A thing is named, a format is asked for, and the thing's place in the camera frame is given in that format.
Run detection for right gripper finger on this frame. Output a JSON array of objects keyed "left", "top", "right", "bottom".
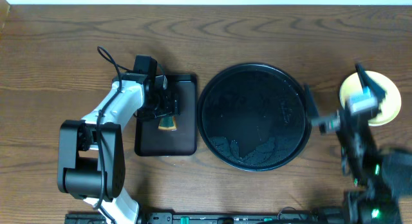
[
  {"left": 304, "top": 84, "right": 319, "bottom": 120},
  {"left": 355, "top": 63, "right": 386, "bottom": 104}
]

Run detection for green and yellow sponge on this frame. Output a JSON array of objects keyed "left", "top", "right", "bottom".
[{"left": 158, "top": 116, "right": 177, "bottom": 131}]

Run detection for yellow plate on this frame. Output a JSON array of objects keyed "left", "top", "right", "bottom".
[{"left": 339, "top": 71, "right": 402, "bottom": 126}]

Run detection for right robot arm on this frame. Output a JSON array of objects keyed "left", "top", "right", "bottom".
[{"left": 304, "top": 63, "right": 411, "bottom": 223}]

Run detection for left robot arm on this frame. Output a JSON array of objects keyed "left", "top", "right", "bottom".
[{"left": 57, "top": 73, "right": 179, "bottom": 223}]

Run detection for black rectangular tray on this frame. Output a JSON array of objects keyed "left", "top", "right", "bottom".
[{"left": 135, "top": 75, "right": 197, "bottom": 156}]

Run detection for black round tray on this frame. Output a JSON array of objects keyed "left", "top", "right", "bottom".
[{"left": 197, "top": 63, "right": 312, "bottom": 171}]

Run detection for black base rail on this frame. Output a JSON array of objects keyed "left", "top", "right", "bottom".
[{"left": 64, "top": 212, "right": 326, "bottom": 224}]

